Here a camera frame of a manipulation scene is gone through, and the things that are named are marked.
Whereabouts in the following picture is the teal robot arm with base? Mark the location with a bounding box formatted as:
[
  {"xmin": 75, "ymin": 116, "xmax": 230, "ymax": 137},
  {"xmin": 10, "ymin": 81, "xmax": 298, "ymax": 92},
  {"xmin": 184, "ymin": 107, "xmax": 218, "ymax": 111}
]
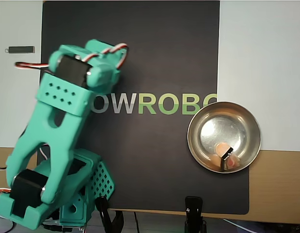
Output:
[{"xmin": 0, "ymin": 39, "xmax": 121, "ymax": 230}]

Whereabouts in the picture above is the white paper sheet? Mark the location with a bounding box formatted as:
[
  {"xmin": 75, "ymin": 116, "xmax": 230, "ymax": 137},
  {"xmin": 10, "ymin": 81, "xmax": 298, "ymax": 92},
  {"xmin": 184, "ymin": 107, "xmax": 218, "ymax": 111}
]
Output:
[{"xmin": 0, "ymin": 0, "xmax": 300, "ymax": 152}]

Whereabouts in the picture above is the black table clamp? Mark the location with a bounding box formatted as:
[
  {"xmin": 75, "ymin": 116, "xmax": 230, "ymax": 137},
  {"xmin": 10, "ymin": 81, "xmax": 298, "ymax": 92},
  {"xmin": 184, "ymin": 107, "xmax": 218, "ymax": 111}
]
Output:
[{"xmin": 95, "ymin": 196, "xmax": 126, "ymax": 233}]

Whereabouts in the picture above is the metal bowl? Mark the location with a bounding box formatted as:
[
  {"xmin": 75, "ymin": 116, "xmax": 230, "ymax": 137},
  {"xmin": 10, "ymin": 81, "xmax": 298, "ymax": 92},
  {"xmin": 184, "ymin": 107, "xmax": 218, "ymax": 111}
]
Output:
[{"xmin": 187, "ymin": 101, "xmax": 262, "ymax": 174}]

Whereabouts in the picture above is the black USB stick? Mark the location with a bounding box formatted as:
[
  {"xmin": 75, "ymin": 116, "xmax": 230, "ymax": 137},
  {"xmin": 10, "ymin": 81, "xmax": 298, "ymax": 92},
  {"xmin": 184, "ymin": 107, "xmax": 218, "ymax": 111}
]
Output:
[{"xmin": 4, "ymin": 46, "xmax": 36, "ymax": 54}]

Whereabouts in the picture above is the teal gripper, black servo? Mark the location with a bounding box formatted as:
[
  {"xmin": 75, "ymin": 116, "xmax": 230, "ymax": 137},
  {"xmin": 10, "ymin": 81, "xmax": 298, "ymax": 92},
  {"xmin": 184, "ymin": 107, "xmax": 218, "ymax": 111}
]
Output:
[{"xmin": 101, "ymin": 47, "xmax": 124, "ymax": 84}]

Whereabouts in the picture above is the cork ball with black base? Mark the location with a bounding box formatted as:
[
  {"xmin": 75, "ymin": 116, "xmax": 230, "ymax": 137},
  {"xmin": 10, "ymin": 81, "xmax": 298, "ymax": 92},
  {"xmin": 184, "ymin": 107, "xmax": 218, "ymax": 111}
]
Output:
[{"xmin": 215, "ymin": 142, "xmax": 235, "ymax": 171}]

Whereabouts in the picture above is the black mat with WOWROBO print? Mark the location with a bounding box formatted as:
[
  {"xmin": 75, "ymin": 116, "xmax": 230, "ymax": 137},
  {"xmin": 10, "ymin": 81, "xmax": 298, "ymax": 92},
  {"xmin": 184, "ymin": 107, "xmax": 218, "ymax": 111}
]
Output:
[{"xmin": 35, "ymin": 0, "xmax": 250, "ymax": 216}]

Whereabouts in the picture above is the thin black hanging cable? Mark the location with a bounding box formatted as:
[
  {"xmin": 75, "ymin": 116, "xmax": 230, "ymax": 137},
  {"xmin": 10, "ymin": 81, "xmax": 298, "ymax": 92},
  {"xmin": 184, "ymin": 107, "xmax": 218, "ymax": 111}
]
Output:
[{"xmin": 132, "ymin": 211, "xmax": 141, "ymax": 233}]

